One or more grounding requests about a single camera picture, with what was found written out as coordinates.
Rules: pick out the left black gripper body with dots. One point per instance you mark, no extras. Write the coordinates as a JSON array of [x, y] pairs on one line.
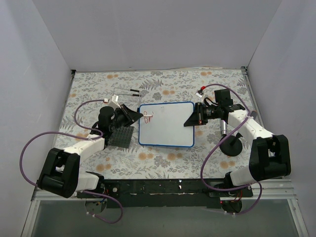
[[123, 114]]

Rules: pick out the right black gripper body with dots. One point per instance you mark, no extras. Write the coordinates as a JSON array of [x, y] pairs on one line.
[[198, 113]]

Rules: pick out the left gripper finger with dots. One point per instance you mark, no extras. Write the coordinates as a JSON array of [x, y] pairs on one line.
[[135, 116], [130, 111]]

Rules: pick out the blue framed whiteboard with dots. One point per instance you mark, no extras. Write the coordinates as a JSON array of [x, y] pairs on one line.
[[166, 128]]

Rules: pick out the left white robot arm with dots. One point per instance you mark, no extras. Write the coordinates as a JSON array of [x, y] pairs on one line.
[[61, 175]]

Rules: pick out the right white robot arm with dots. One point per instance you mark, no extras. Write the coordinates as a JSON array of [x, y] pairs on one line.
[[269, 156]]

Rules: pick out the silver metal cylinder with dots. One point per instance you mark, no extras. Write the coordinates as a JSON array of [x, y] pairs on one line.
[[223, 127]]

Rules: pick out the grey studded baseplate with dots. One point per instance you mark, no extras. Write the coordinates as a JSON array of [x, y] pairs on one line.
[[121, 137]]

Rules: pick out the black round stand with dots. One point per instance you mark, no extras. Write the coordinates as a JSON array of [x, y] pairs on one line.
[[232, 146]]

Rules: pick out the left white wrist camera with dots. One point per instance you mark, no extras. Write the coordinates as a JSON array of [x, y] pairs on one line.
[[112, 102]]

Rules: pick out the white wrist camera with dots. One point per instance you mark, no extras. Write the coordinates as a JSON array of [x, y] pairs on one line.
[[112, 102], [200, 92]]

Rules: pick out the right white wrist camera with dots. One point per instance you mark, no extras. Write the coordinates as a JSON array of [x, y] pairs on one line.
[[200, 92]]

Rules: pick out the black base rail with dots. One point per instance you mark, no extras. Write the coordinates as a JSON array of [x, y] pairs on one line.
[[163, 193]]

